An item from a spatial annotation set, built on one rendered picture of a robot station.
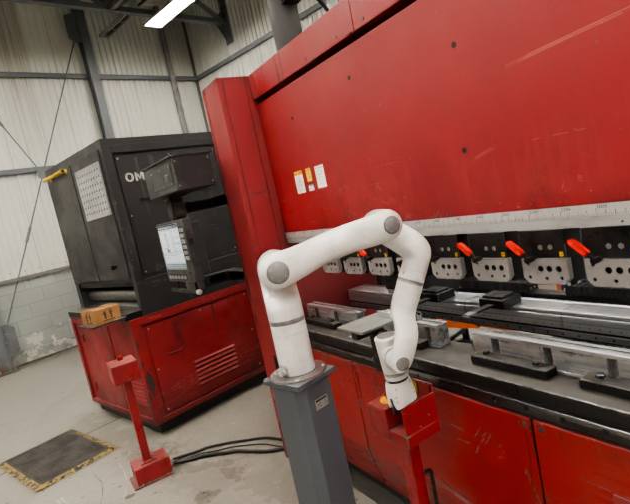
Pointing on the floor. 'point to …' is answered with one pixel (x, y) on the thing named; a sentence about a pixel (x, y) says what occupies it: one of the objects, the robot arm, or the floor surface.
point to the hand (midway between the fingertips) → (408, 417)
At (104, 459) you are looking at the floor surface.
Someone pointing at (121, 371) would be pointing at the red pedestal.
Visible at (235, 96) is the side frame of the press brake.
